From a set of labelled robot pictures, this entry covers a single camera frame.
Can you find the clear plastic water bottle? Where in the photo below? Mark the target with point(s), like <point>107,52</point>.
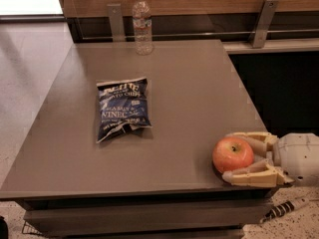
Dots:
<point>142,23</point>

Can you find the blue potato chip bag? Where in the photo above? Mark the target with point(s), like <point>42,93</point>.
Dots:
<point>123,107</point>

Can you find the grey cabinet drawer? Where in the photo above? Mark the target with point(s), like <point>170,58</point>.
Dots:
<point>124,219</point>

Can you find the left metal bracket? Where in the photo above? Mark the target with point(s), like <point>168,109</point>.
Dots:
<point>116,22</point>

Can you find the right metal bracket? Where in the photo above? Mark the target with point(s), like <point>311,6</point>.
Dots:
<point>258,36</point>

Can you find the red apple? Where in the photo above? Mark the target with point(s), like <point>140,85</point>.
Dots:
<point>231,153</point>

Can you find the metal bracket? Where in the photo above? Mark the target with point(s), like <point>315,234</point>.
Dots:
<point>116,22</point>
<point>258,36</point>

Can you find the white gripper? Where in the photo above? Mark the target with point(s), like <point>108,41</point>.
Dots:
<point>299,158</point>

